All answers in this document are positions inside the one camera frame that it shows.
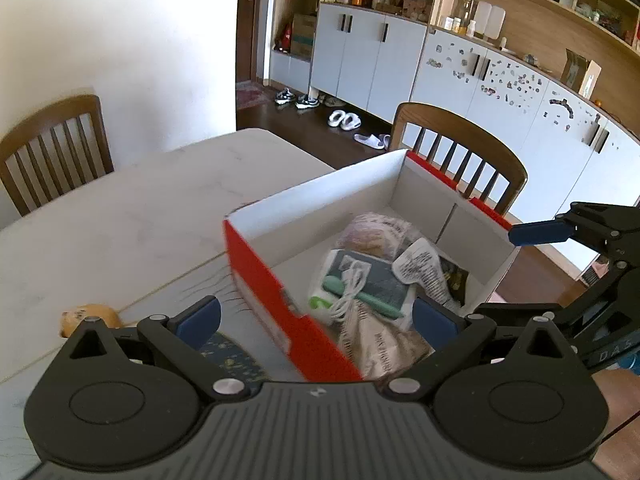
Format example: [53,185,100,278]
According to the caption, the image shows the blue patterned table mat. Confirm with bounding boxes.
[0,252,308,461]

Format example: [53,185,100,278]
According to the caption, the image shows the silver foil packet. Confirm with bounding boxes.
[340,300,437,382]

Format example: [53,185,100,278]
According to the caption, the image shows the white storage containers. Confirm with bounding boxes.
[472,1,506,41]

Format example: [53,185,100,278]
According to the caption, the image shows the red floor rug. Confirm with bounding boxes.
[236,82,268,110]

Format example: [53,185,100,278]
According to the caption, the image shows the wet wipes pack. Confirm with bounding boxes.
[307,249,416,323]

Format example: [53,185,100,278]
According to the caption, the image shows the white cabinet with black handles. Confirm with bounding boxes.
[310,2,428,123]

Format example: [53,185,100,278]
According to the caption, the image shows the clear packet with white label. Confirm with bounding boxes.
[391,237,451,303]

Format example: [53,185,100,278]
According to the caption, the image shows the dark brown door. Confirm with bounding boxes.
[235,0,273,86]

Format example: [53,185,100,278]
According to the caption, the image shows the red cardboard box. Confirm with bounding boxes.
[222,149,523,383]

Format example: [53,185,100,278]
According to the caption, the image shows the white cable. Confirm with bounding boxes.
[327,258,373,322]

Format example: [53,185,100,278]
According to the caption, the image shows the glass storage jar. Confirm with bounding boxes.
[455,0,478,36]

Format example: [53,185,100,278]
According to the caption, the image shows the yellow squishy toy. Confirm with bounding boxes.
[60,303,123,339]

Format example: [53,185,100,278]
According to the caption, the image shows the cardboard box on shelf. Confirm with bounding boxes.
[290,12,317,56]

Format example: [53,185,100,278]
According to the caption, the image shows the mint green toothbrush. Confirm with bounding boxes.
[322,275,403,318]

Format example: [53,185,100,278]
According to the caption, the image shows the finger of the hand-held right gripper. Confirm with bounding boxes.
[475,260,640,336]
[507,201,640,263]

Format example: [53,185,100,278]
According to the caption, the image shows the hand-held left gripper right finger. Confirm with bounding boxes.
[382,295,571,406]

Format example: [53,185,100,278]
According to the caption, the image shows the black snack packet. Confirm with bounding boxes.
[440,256,472,307]

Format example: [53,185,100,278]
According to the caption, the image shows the wooden chair with dark cushion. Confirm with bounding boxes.
[389,102,529,217]

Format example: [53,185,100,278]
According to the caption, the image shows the white cabinet with magnets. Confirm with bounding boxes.
[410,27,640,291]

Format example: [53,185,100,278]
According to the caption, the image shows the pink snack packet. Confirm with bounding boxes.
[340,212,426,261]

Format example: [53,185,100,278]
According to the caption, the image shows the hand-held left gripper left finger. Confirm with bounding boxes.
[62,296,251,406]

